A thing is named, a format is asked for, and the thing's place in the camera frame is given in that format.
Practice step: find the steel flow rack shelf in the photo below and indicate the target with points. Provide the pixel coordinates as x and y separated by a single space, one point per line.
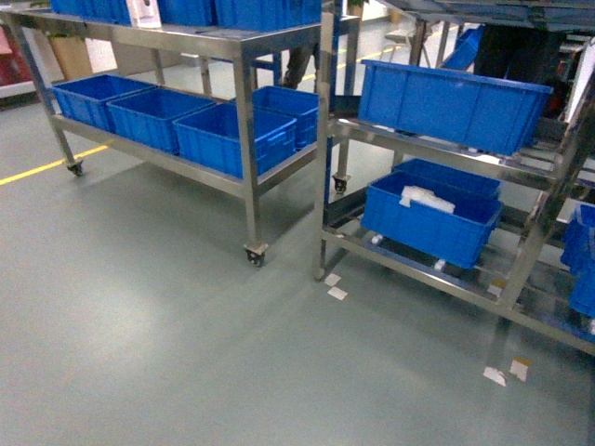
501 283

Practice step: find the blue bin behind cart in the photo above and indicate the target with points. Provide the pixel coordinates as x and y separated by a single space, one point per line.
300 105

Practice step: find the white plastic bag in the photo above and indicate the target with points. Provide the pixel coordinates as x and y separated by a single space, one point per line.
425 197

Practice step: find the blue bin on cart right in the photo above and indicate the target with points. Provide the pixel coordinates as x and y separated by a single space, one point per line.
210 137

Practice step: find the blue bin on cart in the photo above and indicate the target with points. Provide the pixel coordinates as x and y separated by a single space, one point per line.
210 137
147 117
85 100

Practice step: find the steel wheeled cart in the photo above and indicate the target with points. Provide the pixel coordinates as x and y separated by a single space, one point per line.
239 48

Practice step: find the blue bin on rack lower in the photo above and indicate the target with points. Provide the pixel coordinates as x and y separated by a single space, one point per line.
456 237

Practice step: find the blue bin on rack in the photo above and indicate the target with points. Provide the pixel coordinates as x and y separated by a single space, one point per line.
484 113
456 237

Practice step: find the blue bin on cart middle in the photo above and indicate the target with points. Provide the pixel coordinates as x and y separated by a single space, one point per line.
147 117

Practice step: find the blue bin on rack top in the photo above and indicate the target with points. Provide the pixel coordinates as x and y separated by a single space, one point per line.
484 113

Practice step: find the blue bin on cart left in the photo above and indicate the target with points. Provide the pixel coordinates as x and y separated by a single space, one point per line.
85 100

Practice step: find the blue bin rack right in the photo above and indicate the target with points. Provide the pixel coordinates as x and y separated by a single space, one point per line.
578 256

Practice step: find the potted green plant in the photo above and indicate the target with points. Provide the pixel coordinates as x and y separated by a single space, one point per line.
71 54

